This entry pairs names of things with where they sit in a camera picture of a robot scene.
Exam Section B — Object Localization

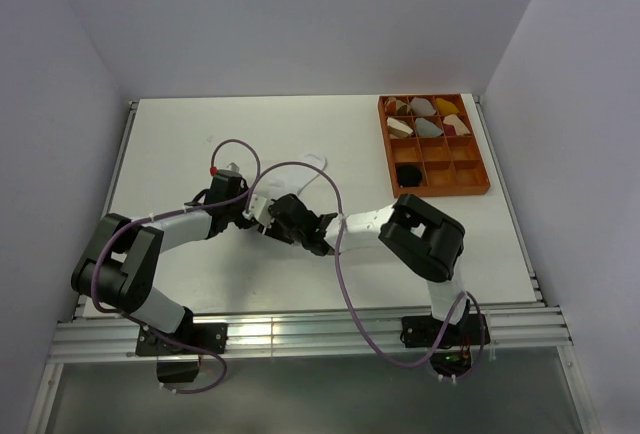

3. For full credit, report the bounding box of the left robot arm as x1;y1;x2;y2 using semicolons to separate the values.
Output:
71;170;251;353

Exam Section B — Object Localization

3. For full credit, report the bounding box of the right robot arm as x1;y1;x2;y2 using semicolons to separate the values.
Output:
249;194;469;344

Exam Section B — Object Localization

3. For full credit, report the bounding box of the white brown rolled sock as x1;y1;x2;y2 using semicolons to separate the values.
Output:
386;117;414;139

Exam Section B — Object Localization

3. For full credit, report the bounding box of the brown orange rolled sock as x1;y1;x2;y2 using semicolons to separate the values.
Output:
384;97;411;117

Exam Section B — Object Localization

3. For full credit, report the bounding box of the orange compartment tray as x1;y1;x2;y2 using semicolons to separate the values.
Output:
377;94;491;197

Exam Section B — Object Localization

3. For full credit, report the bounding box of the grey teal rolled sock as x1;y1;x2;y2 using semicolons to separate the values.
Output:
414;117;444;138

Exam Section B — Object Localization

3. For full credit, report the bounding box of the grey white rolled sock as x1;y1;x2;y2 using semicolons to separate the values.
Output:
409;97;437;117

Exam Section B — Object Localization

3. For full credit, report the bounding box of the pink maroon rolled sock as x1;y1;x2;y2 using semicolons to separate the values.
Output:
442;114;471;137

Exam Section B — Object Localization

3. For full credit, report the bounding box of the yellow rolled sock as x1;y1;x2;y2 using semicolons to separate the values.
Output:
435;97;460;116

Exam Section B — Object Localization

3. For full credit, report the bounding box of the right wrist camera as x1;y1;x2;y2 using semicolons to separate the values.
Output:
243;194;273;228

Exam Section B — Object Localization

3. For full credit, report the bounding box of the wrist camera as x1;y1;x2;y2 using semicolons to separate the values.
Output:
209;162;242;180
243;194;273;228

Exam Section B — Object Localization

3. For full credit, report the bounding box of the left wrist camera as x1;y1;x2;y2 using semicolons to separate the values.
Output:
209;162;242;180

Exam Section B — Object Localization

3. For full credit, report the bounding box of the aluminium front rail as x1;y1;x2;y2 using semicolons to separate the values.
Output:
47;305;573;364

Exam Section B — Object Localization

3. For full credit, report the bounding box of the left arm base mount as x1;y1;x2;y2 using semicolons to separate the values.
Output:
135;323;228;357

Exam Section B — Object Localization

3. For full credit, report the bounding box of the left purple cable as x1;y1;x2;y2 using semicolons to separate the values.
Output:
91;138;262;395

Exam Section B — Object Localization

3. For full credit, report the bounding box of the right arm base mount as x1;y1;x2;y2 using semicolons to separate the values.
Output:
394;313;494;350

